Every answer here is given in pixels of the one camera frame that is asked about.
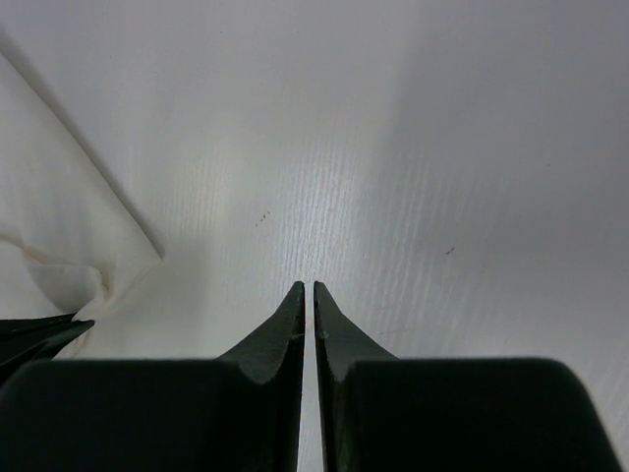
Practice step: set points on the white cloth napkin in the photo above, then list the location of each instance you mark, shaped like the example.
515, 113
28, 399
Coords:
68, 244

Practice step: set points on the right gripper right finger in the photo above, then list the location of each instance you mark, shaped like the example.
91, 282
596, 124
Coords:
382, 413

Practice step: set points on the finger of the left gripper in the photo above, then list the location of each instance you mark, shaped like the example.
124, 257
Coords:
27, 340

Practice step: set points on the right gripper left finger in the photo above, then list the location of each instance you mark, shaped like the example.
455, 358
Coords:
237, 412

